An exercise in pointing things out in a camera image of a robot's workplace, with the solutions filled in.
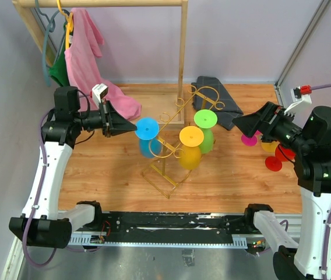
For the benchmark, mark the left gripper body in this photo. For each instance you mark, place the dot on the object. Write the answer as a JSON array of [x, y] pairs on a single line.
[[105, 115]]

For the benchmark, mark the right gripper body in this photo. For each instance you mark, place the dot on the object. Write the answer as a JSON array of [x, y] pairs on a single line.
[[282, 128]]

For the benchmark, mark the pink wine glass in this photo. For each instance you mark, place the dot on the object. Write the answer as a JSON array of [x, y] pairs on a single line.
[[250, 141]]

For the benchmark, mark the orange wine glass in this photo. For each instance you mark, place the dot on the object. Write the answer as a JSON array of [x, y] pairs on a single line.
[[191, 137], [269, 147]]

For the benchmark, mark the red wine glass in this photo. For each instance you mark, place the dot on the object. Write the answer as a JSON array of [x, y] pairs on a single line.
[[281, 155]]

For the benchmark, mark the blue wine glass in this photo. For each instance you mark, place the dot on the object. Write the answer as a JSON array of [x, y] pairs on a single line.
[[147, 132]]

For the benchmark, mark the green wine glass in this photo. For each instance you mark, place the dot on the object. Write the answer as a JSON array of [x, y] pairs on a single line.
[[206, 119]]

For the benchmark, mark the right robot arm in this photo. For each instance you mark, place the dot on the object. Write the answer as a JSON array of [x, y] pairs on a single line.
[[317, 181]]

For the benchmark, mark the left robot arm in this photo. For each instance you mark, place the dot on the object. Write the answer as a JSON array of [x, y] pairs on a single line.
[[49, 169]]

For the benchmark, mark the wooden clothes rack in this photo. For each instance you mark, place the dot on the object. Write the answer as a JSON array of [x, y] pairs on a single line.
[[144, 51]]

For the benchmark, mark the grey folded cloth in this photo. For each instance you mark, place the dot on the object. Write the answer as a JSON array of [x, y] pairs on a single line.
[[229, 111]]

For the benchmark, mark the green garment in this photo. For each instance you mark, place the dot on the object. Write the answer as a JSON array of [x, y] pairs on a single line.
[[58, 71]]

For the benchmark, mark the pink garment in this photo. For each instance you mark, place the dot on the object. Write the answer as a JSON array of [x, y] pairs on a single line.
[[82, 68]]

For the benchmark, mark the yellow hanger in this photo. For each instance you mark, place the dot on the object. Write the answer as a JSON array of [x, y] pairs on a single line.
[[69, 24]]

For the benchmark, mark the blue-grey hanger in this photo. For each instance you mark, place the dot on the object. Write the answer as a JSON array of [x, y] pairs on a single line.
[[51, 25]]

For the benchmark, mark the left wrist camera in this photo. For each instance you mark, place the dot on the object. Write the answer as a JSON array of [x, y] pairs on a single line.
[[98, 93]]

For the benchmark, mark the gold wire glass rack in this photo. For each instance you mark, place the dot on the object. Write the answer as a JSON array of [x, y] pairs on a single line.
[[165, 173]]

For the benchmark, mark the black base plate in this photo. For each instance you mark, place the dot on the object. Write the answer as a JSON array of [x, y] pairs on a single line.
[[168, 228]]

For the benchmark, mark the aluminium frame rail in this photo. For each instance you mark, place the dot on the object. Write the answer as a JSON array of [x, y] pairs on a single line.
[[308, 258]]

